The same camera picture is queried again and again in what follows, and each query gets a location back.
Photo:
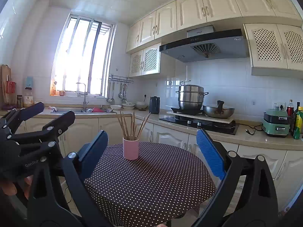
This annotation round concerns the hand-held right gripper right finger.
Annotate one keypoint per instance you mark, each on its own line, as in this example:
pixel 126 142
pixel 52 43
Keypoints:
pixel 210 156

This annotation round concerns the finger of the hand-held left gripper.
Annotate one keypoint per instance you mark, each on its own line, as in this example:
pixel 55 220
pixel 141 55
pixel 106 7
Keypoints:
pixel 32 110
pixel 59 120

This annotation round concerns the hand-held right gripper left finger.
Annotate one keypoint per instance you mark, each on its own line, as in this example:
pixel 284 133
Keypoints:
pixel 94 151

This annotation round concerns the pink cup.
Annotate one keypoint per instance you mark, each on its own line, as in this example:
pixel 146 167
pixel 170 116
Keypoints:
pixel 130 149

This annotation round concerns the set of wooden chopsticks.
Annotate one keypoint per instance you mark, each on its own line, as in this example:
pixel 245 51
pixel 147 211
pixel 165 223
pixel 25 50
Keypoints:
pixel 126 132

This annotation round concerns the person's left hand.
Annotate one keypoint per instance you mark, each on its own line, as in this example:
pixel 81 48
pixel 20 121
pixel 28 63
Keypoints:
pixel 7 189

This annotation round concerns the clear plastic jar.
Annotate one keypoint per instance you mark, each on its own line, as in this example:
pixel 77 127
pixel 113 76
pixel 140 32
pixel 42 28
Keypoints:
pixel 28 99

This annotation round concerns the stainless steel sink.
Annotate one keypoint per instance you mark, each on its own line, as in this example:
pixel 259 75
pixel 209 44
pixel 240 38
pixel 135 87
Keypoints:
pixel 66 111

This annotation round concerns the pale dish cloth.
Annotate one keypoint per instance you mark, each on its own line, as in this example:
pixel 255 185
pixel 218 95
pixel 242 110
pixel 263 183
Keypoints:
pixel 54 108

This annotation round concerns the small brown jar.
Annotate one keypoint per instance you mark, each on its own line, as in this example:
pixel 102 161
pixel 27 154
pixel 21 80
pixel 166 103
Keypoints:
pixel 19 102

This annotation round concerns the dark purple cloth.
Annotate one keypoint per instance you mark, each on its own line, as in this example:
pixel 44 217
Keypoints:
pixel 8 107

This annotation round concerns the orange bottle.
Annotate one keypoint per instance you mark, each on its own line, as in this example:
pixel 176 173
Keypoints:
pixel 54 89

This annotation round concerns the red hanging kitchen tool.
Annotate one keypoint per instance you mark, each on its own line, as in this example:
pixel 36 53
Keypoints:
pixel 11 87

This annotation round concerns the metal sink faucet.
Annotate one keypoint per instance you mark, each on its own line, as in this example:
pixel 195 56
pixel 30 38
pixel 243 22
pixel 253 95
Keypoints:
pixel 84 99

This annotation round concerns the pale stone slab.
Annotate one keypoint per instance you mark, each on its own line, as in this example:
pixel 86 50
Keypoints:
pixel 201 118

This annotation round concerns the red dish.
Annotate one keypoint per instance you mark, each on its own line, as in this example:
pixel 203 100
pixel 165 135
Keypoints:
pixel 97 110

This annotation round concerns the wooden cutting board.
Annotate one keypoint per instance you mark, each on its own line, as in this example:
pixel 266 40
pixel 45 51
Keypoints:
pixel 4 80

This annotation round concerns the black gas cooktop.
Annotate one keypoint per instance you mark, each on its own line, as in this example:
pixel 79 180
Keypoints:
pixel 180 123

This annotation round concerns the white bowl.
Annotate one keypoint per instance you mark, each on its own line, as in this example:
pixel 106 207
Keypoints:
pixel 115 107

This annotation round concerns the black induction cooker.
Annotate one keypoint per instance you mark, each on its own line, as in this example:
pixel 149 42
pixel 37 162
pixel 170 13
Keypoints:
pixel 187 111

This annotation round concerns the hanging metal ladle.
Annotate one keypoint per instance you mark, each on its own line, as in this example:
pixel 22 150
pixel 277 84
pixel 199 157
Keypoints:
pixel 109 100

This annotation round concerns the stack of white dishes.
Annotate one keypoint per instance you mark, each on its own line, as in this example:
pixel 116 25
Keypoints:
pixel 128 105

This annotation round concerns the hanging metal spoons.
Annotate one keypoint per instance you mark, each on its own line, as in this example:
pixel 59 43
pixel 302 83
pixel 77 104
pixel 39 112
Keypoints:
pixel 121 95

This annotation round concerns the stainless steel steamer pot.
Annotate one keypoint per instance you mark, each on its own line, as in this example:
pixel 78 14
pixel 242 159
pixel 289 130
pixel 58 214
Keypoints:
pixel 190 97

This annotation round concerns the brown polka-dot tablecloth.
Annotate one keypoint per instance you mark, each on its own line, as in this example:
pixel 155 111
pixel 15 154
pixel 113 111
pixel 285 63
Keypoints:
pixel 146 189

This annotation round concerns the stacked white bowls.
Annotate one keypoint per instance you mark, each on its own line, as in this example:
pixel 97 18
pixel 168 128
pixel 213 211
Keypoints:
pixel 142 105

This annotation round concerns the sliding kitchen window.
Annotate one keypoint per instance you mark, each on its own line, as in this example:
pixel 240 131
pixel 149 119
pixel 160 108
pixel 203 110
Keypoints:
pixel 78 56

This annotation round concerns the green multi-cooker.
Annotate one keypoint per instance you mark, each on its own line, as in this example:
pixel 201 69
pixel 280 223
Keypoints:
pixel 275 123

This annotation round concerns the black electric kettle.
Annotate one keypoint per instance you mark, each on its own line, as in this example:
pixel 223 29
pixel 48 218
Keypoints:
pixel 154 105

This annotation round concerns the red-label dark bottle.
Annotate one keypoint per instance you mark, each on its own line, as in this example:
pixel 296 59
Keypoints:
pixel 290 110

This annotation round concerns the yellow-green oil bottle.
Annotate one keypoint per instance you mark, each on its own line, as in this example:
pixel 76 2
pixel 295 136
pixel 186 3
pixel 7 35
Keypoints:
pixel 298 125

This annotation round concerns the dark sauce bottle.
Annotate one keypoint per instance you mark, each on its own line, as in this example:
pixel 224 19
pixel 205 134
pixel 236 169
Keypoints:
pixel 296 113

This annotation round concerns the grey range hood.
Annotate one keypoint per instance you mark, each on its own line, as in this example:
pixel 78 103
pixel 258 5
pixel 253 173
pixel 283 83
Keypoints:
pixel 180 52

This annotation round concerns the cream upper kitchen cabinets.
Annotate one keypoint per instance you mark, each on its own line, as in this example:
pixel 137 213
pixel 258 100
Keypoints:
pixel 189 11

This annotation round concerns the wall socket with plug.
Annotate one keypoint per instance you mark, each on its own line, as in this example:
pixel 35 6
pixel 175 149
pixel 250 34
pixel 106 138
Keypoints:
pixel 145 97

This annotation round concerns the metal utensil rail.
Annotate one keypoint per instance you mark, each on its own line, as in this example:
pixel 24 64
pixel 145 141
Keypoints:
pixel 120 78

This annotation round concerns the double wall socket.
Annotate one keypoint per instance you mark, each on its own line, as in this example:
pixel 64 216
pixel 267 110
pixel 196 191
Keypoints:
pixel 279 105

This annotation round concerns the small lattice-door wall cabinet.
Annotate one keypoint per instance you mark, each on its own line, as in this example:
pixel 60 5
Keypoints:
pixel 150 60

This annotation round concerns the large lattice-door wall cabinet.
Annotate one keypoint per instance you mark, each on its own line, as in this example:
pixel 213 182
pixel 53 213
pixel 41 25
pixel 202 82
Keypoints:
pixel 265 45

